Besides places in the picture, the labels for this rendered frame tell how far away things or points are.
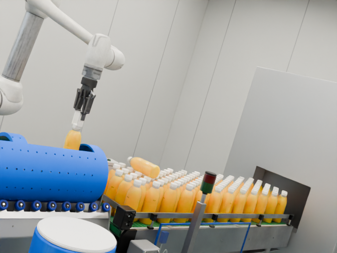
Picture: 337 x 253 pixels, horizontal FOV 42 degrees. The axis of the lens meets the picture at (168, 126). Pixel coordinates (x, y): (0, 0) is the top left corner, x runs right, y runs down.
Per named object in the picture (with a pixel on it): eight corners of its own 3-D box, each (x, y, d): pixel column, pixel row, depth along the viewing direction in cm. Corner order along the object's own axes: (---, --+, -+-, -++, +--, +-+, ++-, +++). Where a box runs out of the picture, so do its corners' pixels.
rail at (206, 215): (129, 217, 213) (131, 212, 212) (292, 218, 326) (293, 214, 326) (130, 218, 212) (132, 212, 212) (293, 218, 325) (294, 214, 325)
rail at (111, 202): (85, 187, 240) (86, 182, 240) (86, 187, 241) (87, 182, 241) (128, 217, 212) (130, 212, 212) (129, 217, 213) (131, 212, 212)
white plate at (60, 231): (121, 256, 142) (120, 260, 142) (112, 225, 169) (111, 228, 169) (34, 240, 135) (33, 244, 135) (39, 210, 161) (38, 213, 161)
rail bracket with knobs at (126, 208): (109, 223, 211) (114, 203, 210) (120, 223, 216) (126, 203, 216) (121, 232, 204) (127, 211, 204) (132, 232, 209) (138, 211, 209)
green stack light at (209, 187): (196, 188, 221) (199, 179, 221) (204, 189, 225) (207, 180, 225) (205, 193, 216) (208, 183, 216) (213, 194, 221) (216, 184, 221)
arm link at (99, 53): (98, 67, 200) (111, 71, 212) (107, 34, 199) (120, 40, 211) (78, 61, 203) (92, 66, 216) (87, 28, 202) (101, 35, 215)
